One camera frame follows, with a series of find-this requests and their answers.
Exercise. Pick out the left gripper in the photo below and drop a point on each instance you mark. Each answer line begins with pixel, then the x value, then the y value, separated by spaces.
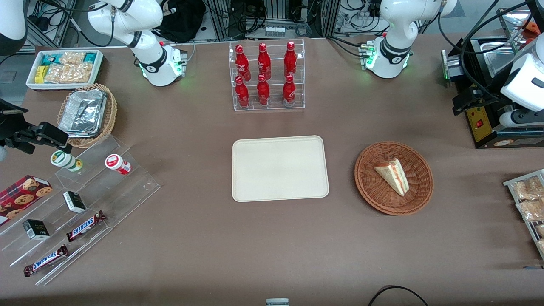
pixel 485 95

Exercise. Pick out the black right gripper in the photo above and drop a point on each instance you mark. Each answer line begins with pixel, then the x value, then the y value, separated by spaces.
pixel 9 126

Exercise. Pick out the triangular sandwich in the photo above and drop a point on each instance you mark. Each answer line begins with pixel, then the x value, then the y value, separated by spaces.
pixel 393 174

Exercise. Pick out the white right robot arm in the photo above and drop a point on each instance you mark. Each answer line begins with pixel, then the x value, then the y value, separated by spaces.
pixel 157 63

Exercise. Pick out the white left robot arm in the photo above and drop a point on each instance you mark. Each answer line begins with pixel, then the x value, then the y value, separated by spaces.
pixel 393 42

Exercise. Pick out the aluminium foil tray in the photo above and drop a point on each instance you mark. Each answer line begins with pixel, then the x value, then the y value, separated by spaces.
pixel 83 112

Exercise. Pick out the light tan wicker basket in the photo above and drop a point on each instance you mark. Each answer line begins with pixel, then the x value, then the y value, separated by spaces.
pixel 111 112

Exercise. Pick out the tray of packaged snacks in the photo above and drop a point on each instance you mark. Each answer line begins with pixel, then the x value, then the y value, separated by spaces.
pixel 510 183

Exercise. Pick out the brown round wicker basket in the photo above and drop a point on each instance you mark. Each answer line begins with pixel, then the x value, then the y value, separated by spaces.
pixel 382 195

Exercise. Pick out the cream rectangular tray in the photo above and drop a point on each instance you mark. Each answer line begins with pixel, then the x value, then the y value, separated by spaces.
pixel 280 169

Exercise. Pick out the green lidded cup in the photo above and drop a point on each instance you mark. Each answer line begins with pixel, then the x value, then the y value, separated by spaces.
pixel 63 160

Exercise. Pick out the black counter appliance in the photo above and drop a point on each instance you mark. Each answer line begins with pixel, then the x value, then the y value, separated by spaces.
pixel 488 134

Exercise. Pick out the red tartan cookie box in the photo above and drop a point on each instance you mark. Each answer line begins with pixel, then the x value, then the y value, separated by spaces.
pixel 21 196

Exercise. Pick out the yellow snack pack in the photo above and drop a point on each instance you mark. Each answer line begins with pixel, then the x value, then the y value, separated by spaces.
pixel 41 75

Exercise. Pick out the clear bag of crackers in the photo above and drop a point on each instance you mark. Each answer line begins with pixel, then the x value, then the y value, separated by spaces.
pixel 81 73
pixel 57 74
pixel 73 58

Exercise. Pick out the small black carton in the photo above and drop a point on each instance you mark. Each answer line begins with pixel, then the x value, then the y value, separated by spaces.
pixel 36 229
pixel 74 202

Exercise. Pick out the teal snack pack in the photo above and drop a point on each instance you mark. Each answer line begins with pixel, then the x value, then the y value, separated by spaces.
pixel 90 57
pixel 52 59

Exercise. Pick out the red lidded cup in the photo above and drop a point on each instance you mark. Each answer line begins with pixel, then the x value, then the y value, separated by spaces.
pixel 117 163

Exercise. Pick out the white plastic bin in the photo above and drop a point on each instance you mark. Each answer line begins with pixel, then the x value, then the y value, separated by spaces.
pixel 98 70

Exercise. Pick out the clear acrylic stepped display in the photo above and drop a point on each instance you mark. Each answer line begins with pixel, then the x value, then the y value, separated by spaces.
pixel 114 195

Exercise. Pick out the Snickers chocolate bar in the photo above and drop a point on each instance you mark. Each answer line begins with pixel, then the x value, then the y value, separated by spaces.
pixel 86 226
pixel 46 260

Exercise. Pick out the clear bag of snacks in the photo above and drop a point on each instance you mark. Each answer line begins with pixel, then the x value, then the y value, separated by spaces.
pixel 531 210
pixel 525 190
pixel 540 229
pixel 541 245

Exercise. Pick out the red soda bottle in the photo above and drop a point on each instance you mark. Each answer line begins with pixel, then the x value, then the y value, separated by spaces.
pixel 242 63
pixel 242 93
pixel 264 61
pixel 289 91
pixel 263 91
pixel 290 59

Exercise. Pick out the black bag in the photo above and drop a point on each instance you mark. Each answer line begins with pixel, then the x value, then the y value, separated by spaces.
pixel 180 21

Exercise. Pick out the clear acrylic bottle rack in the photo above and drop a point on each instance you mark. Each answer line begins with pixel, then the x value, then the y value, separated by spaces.
pixel 274 104

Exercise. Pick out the white power strip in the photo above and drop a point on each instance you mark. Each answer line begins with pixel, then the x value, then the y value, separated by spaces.
pixel 275 31

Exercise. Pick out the grey white device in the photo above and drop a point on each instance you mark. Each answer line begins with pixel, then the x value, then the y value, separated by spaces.
pixel 277 302

